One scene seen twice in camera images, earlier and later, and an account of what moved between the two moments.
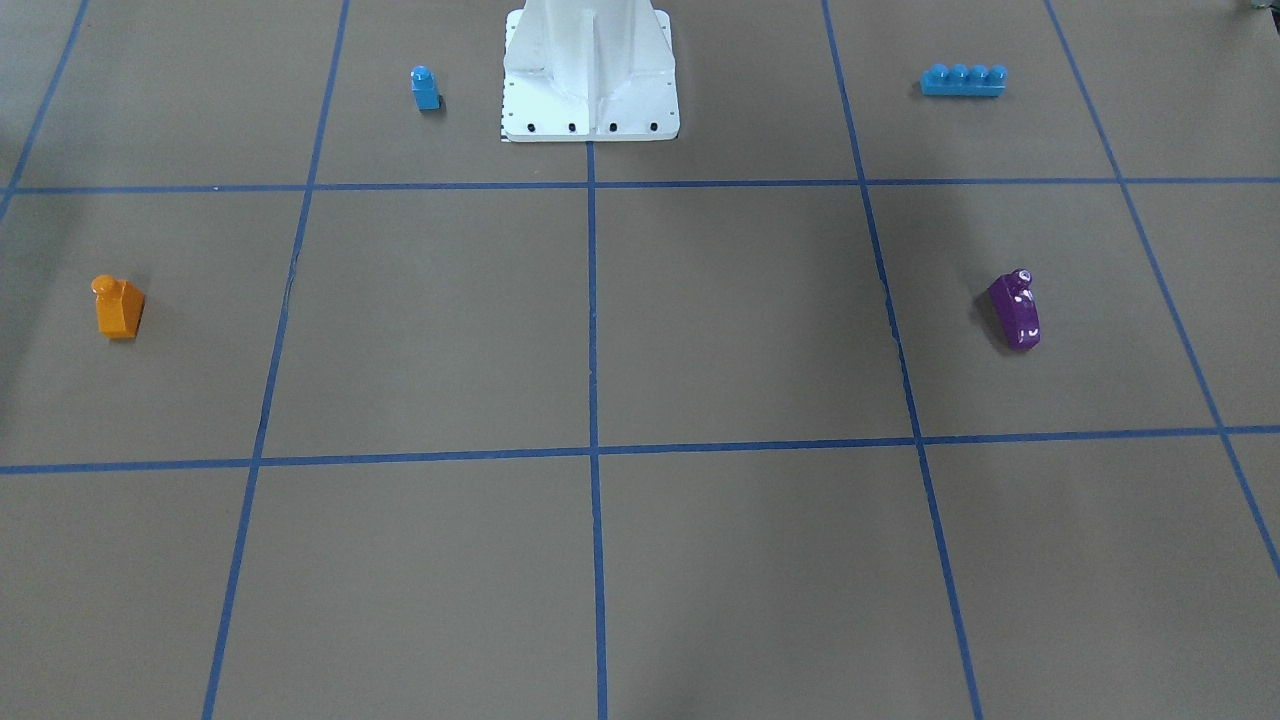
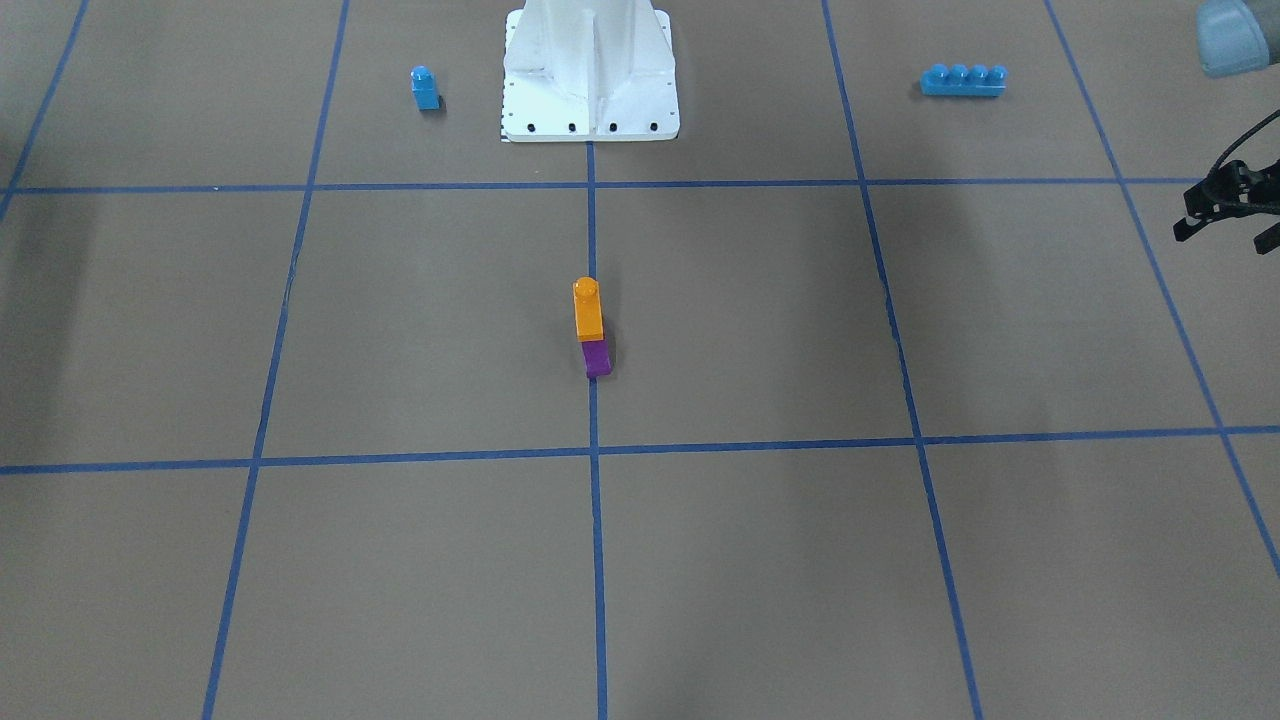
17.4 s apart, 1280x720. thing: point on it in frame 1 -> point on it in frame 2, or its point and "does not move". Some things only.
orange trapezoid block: x=119 y=306 -> x=588 y=310
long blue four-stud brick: x=960 y=80 does not move
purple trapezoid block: x=1017 y=308 -> x=596 y=358
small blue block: x=426 y=89 does not move
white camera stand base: x=589 y=71 does not move
